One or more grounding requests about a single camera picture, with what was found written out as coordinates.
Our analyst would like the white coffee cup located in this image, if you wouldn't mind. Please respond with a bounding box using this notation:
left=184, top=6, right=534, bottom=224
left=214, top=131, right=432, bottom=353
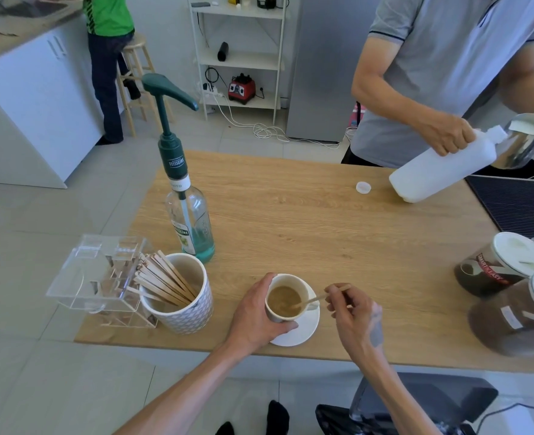
left=265, top=273, right=320, bottom=324

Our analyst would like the white plastic milk bottle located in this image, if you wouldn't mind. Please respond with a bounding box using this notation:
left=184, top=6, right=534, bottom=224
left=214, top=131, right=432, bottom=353
left=388, top=125, right=509, bottom=204

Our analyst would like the white cable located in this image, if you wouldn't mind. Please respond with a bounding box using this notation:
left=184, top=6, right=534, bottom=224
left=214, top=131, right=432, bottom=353
left=210, top=96, right=341, bottom=151

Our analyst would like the person's left hand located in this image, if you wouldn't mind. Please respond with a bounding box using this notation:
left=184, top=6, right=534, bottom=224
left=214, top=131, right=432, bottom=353
left=227, top=272, right=299, bottom=357

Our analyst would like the steel sink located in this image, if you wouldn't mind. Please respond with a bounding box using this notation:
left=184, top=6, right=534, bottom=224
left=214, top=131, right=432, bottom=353
left=0, top=0, right=69, bottom=19

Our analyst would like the black ribbed bar mat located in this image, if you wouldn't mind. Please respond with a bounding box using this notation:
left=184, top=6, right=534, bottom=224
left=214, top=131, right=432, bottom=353
left=465, top=174, right=534, bottom=241

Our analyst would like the bundle of wooden stir sticks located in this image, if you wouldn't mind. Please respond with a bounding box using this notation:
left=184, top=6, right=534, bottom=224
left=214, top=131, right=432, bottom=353
left=133, top=250, right=200, bottom=308

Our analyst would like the white patterned mug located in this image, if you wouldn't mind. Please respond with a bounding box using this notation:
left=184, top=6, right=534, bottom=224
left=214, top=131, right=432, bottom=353
left=139, top=253, right=214, bottom=336

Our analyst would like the steel milk pitcher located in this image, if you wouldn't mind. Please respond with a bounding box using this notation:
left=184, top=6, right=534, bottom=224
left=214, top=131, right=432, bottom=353
left=491, top=113, right=534, bottom=171

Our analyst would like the person's right hand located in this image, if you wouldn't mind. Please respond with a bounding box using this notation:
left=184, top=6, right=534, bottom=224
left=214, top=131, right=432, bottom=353
left=325, top=283, right=385, bottom=356

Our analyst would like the glass syrup bottle green pump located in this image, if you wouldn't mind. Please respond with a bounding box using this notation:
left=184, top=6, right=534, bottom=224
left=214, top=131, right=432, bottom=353
left=141, top=73, right=216, bottom=264

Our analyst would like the coffee jar red label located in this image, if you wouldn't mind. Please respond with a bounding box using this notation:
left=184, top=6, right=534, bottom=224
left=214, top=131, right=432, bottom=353
left=453, top=231, right=534, bottom=299

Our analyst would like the white kitchen cabinet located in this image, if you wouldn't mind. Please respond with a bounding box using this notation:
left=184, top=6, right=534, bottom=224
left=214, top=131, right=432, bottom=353
left=0, top=12, right=128, bottom=190

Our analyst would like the clear acrylic organizer box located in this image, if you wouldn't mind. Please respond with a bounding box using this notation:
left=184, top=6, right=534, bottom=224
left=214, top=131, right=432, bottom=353
left=45, top=234, right=160, bottom=329

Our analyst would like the coffee jar white label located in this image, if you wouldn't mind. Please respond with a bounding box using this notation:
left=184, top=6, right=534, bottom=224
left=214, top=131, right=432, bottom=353
left=468, top=269, right=534, bottom=358

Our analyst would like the red blender base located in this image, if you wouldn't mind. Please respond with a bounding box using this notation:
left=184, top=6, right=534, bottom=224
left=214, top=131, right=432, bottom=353
left=228, top=73, right=257, bottom=106

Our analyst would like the black cable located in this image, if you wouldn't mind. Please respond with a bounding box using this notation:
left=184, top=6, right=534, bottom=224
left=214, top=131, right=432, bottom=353
left=470, top=400, right=534, bottom=432

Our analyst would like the brown milky coffee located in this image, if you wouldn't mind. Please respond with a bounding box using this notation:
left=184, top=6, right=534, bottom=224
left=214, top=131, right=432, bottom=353
left=269, top=286, right=305, bottom=316

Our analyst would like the person's right forearm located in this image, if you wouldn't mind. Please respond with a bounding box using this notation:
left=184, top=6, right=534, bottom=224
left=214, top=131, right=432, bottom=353
left=352, top=345, right=442, bottom=435

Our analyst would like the wooden stool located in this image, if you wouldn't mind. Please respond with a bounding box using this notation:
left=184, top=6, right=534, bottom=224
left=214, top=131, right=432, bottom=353
left=116, top=33, right=174, bottom=138

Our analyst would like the white shelf unit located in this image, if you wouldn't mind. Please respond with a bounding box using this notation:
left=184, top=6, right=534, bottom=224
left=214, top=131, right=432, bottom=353
left=187, top=0, right=289, bottom=122

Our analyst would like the white saucer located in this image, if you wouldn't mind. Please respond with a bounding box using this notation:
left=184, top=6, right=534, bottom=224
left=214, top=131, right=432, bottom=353
left=269, top=302, right=321, bottom=348

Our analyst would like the black chair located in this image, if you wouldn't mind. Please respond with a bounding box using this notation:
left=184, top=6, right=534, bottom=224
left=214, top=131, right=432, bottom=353
left=349, top=372, right=500, bottom=435

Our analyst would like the person's left forearm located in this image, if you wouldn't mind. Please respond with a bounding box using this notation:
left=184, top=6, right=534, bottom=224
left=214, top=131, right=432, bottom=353
left=113, top=340, right=251, bottom=435

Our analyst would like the silver refrigerator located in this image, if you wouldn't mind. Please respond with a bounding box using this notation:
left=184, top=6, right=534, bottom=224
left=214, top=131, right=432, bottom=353
left=286, top=0, right=386, bottom=143

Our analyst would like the single wooden stirrer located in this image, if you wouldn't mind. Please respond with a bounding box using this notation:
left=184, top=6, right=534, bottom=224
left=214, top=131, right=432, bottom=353
left=293, top=283, right=353, bottom=311

